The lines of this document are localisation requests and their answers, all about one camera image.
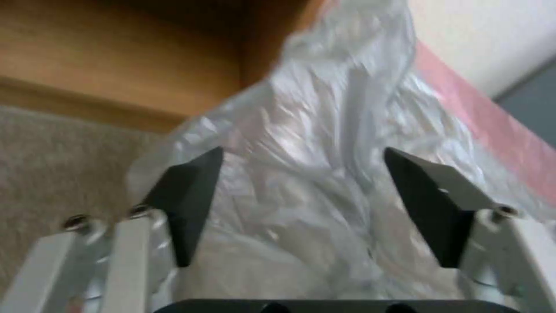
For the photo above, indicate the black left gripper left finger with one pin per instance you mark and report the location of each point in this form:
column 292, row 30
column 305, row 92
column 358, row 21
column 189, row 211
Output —
column 187, row 202

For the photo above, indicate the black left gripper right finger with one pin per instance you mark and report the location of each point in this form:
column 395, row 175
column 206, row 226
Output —
column 434, row 208

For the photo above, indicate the translucent white garbage bag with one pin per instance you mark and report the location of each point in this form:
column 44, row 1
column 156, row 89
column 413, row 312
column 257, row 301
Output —
column 321, row 156

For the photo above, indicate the pink trash can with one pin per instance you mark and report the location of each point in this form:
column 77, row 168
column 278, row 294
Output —
column 486, row 114

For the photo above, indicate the wooden table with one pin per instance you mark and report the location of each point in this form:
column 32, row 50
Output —
column 130, row 55

